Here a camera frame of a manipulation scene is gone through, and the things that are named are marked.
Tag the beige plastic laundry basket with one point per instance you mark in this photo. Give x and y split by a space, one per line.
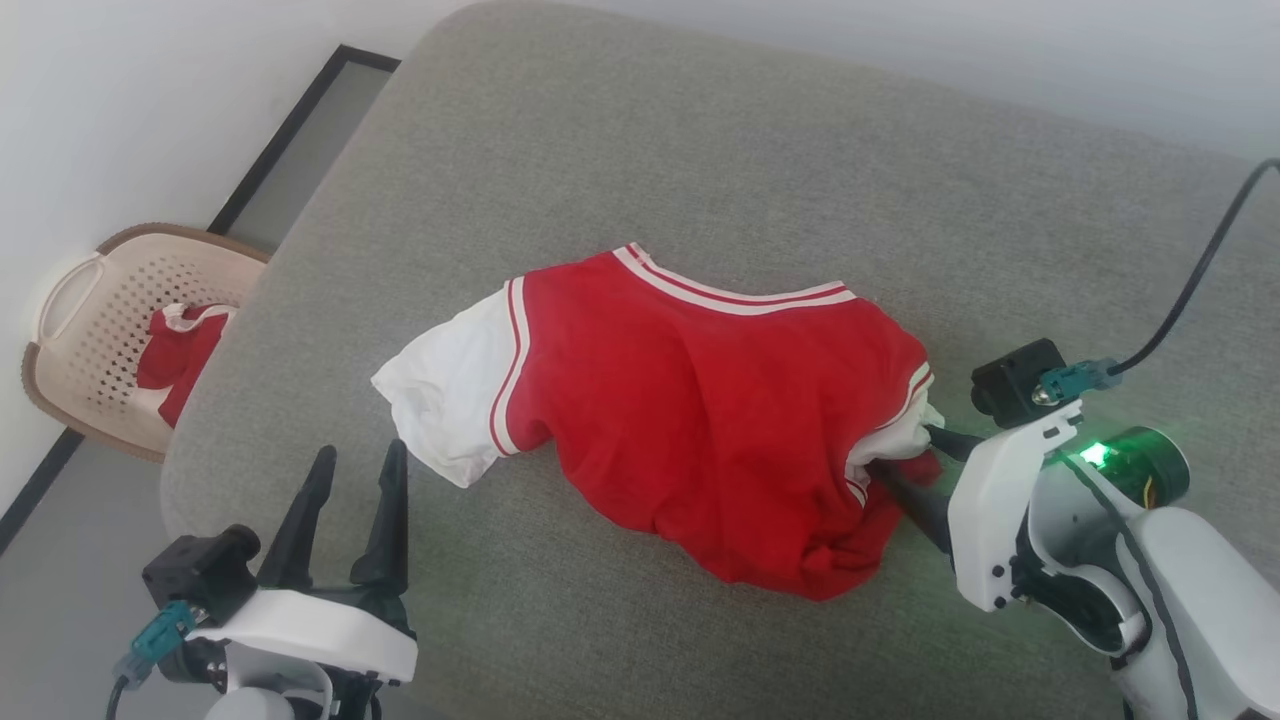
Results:
110 290

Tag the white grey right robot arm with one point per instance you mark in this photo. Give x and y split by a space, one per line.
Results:
1210 590

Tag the red white crumpled garment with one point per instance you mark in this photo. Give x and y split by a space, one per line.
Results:
180 360

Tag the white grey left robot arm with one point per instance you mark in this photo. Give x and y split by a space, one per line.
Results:
270 705

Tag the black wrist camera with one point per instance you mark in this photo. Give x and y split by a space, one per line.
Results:
1010 385
200 570

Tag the red white jersey shirt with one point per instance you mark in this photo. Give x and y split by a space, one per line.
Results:
700 420

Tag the grey fabric sofa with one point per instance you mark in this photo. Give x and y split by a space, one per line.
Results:
700 150

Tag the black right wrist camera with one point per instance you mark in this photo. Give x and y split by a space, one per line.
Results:
1010 385

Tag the black floor trim strip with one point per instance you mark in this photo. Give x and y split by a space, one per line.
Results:
290 130

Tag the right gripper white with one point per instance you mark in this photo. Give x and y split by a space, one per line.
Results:
990 510

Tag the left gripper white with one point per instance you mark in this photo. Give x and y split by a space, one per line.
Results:
310 630

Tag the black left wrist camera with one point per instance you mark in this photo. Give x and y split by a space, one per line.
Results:
200 570

